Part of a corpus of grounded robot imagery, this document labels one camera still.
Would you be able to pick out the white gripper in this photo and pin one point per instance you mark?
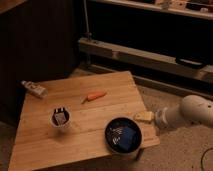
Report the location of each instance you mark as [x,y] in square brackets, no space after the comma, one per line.
[148,116]

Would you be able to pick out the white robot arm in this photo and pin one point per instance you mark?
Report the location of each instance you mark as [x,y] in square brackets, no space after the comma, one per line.
[192,110]

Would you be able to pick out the dark ceramic bowl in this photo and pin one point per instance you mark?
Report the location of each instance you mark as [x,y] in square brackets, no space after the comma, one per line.
[113,131]

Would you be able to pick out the blue sponge in bowl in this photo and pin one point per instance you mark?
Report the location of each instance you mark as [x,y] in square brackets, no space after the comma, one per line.
[126,138]

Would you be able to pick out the orange carrot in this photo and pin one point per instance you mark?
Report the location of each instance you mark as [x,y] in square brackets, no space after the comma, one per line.
[92,96]

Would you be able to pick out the long wooden beam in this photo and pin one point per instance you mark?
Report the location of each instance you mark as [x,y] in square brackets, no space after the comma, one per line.
[144,59]

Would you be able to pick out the wooden table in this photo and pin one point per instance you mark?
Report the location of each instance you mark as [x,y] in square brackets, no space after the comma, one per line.
[39,145]

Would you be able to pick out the black plug adapter in cup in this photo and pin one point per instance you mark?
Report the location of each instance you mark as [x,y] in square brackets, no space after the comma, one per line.
[60,116]

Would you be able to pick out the white cup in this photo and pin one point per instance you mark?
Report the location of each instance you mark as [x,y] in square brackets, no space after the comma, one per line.
[64,127]

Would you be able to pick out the white tube bottle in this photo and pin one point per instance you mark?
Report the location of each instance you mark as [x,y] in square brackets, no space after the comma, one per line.
[34,89]

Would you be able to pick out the wooden shelf with items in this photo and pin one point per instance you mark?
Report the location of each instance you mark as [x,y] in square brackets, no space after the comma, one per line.
[178,7]

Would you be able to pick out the metal vertical pole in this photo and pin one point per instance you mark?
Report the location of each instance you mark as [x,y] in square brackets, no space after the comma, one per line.
[88,34]

